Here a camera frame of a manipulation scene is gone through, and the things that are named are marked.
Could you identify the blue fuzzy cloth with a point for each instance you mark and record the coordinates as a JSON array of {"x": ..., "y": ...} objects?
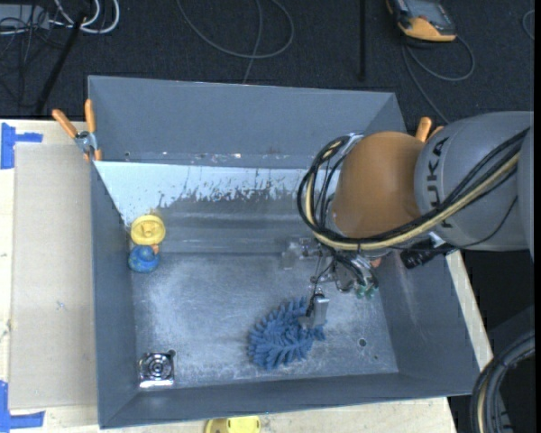
[{"x": 279, "y": 336}]

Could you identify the silver square metal piece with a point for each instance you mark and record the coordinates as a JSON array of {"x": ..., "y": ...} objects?
[{"x": 157, "y": 369}]

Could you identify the blue and yellow toy duck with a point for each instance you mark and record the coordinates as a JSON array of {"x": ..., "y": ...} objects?
[{"x": 145, "y": 242}]

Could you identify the black cylinder on white bracket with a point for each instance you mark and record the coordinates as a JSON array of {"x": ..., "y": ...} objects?
[{"x": 417, "y": 257}]

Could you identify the grey metal bin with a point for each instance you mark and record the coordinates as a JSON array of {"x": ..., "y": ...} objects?
[{"x": 234, "y": 296}]

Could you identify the pale cardboard board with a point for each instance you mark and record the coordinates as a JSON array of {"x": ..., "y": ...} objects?
[{"x": 49, "y": 264}]

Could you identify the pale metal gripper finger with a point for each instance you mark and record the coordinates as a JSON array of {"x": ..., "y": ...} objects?
[
  {"x": 299, "y": 251},
  {"x": 319, "y": 310}
]

